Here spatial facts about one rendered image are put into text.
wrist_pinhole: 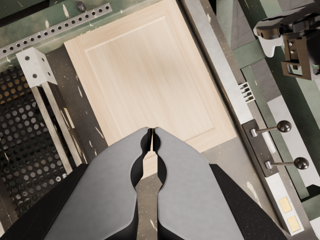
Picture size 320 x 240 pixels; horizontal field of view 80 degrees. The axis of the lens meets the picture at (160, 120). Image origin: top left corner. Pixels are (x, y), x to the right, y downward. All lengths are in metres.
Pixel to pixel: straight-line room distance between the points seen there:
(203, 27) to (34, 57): 0.59
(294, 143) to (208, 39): 2.79
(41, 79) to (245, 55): 0.75
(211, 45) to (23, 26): 0.66
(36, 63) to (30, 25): 0.15
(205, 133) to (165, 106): 0.17
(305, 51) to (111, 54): 0.60
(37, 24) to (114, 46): 0.27
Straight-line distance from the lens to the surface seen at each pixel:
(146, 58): 0.74
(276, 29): 0.33
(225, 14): 1.12
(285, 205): 0.85
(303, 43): 0.32
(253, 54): 0.88
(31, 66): 0.79
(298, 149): 3.35
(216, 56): 0.74
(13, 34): 0.89
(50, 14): 0.85
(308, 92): 0.85
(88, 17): 0.79
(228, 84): 0.73
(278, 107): 3.68
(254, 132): 0.73
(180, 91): 0.71
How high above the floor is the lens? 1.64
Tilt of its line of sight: 39 degrees down
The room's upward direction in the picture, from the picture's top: 155 degrees clockwise
